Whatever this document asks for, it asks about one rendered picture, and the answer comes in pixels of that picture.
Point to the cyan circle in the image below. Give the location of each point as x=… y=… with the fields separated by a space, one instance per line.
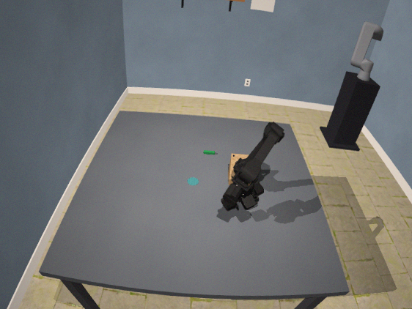
x=193 y=181

